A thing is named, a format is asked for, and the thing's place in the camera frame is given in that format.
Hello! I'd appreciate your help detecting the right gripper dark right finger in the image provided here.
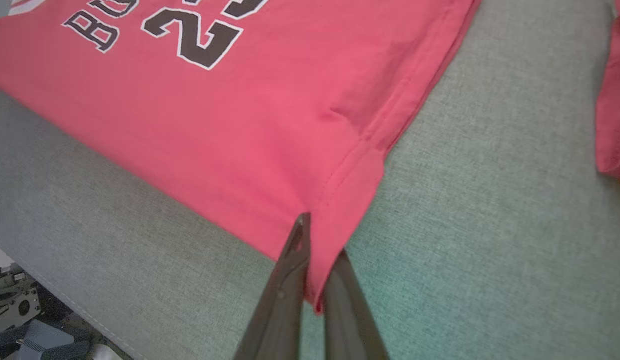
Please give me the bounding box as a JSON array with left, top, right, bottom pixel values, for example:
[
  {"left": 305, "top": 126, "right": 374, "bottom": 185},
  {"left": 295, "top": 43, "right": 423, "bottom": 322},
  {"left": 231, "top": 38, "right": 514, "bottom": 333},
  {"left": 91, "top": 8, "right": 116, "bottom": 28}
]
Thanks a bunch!
[{"left": 322, "top": 249, "right": 390, "bottom": 360}]

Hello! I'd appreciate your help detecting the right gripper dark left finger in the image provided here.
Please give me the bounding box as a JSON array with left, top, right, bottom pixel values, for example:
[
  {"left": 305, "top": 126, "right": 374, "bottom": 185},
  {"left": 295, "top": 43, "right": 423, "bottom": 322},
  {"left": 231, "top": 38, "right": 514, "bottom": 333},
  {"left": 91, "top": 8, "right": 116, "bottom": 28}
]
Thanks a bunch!
[{"left": 232, "top": 212, "right": 312, "bottom": 360}]

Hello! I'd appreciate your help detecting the grey fabric sofa seat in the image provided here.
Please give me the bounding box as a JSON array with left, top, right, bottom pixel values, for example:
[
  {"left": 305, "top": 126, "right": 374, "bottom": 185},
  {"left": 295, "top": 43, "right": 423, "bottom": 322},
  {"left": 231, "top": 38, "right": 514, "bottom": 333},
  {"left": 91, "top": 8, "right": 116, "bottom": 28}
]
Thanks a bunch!
[{"left": 0, "top": 0, "right": 620, "bottom": 360}]

